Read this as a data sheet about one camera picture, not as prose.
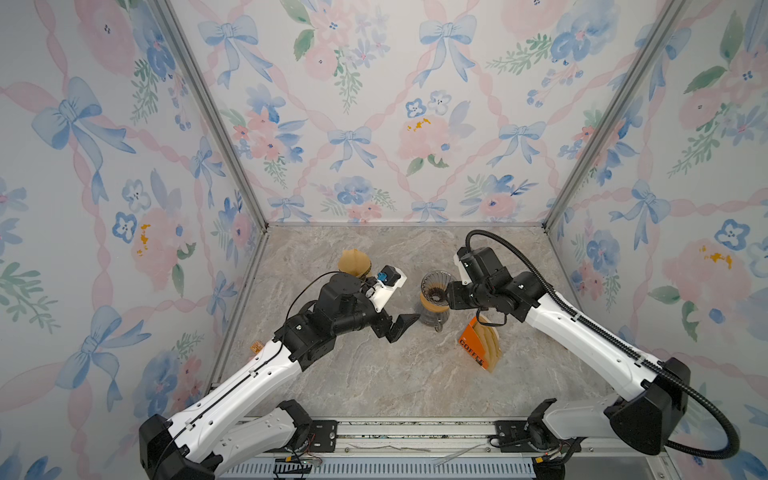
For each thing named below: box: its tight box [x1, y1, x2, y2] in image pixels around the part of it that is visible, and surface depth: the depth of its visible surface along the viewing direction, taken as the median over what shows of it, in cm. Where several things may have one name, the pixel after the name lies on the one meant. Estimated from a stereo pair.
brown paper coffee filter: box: [338, 249, 372, 277], surface depth 90 cm
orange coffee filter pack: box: [458, 315, 502, 373], surface depth 85 cm
